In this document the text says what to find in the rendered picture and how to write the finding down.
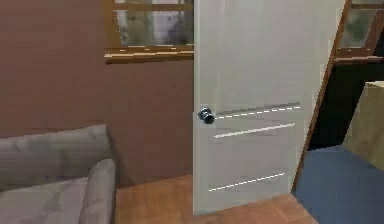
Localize white room door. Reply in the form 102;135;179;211
192;0;348;216

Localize dark wooden framed window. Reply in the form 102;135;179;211
333;0;384;65

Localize black round door knob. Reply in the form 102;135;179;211
197;106;216;125

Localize beige cabinet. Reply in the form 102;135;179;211
342;80;384;172

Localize grey sofa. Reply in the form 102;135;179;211
0;124;117;224

